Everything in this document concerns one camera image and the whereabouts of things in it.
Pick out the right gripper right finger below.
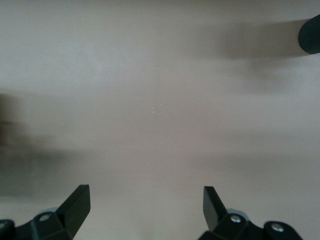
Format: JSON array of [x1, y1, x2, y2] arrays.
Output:
[[198, 186, 305, 240]]

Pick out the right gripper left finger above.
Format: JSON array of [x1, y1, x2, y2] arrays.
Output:
[[0, 184, 91, 240]]

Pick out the black ribbed cylinder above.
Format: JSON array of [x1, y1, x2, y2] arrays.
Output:
[[297, 13, 320, 55]]

